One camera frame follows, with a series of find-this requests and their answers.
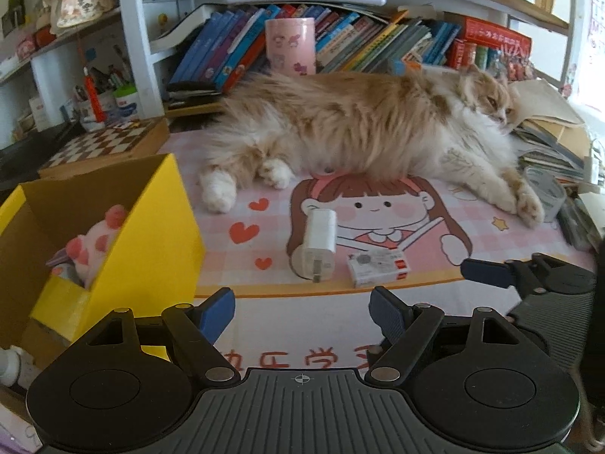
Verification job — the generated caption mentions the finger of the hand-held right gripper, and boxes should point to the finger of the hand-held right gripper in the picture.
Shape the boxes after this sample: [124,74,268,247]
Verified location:
[460,252,597,300]

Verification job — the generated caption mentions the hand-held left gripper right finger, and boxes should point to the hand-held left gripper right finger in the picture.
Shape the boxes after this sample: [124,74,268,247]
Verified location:
[364,285,545,386]

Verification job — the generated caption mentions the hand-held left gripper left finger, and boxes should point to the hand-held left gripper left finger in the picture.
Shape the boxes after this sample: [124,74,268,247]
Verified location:
[70,286,242,386]

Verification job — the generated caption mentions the yellow cardboard box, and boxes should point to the yellow cardboard box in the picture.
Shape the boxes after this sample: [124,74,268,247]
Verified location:
[0,152,207,380]

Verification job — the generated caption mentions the white charger with prongs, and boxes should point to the white charger with prongs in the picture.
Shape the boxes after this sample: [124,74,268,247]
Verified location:
[287,207,339,285]

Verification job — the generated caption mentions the pink plush pig toy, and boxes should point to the pink plush pig toy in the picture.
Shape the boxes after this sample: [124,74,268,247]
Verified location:
[50,204,131,290]

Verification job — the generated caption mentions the white glue bottle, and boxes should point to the white glue bottle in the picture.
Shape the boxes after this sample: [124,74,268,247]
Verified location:
[0,345,26,388]

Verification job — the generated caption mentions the small white red box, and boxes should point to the small white red box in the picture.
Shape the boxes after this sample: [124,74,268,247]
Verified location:
[346,248,411,289]

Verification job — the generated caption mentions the pink checked printed tablecloth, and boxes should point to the pink checked printed tablecloth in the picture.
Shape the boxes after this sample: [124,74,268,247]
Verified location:
[155,129,597,370]

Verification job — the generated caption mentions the dark pencil case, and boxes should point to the dark pencil case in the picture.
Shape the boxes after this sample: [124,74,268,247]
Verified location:
[557,196,599,249]

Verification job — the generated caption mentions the pile of papers and books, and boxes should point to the pile of papers and books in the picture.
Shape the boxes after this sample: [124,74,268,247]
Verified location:
[507,78,602,186]

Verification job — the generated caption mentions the long-haired orange white cat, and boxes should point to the long-haired orange white cat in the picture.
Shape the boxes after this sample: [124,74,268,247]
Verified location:
[198,63,547,228]

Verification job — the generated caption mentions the wooden chessboard box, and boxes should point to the wooden chessboard box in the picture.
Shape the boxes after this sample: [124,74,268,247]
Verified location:
[37,118,171,180]

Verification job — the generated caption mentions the row of small colourful bottles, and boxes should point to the row of small colourful bottles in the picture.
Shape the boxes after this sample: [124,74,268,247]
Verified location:
[446,40,538,81]

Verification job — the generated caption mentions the white jar with green lid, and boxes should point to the white jar with green lid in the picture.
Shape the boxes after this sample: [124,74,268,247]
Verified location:
[113,84,143,122]

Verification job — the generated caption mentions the red book box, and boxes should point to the red book box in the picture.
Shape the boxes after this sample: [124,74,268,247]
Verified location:
[456,15,533,58]

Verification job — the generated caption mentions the pen cup with pens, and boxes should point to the pen cup with pens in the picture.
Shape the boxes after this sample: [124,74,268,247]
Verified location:
[73,63,119,134]

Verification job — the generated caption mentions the red tassel pendant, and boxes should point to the red tassel pendant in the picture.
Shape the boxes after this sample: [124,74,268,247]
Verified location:
[82,68,105,124]

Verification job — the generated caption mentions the row of leaning blue books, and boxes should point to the row of leaning blue books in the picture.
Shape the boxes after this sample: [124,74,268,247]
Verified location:
[167,3,462,94]

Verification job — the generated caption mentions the pink printed cup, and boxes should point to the pink printed cup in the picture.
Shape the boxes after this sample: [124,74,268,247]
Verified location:
[264,17,317,77]

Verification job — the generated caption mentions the white metal bookshelf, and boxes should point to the white metal bookshelf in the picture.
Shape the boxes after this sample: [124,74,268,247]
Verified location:
[115,0,580,120]

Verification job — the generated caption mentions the white side shelf unit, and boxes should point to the white side shelf unit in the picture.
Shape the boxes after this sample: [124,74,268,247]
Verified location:
[0,6,124,134]

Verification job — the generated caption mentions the pink alphabet wall poster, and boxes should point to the pink alphabet wall poster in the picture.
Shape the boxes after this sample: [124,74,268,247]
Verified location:
[585,0,605,58]

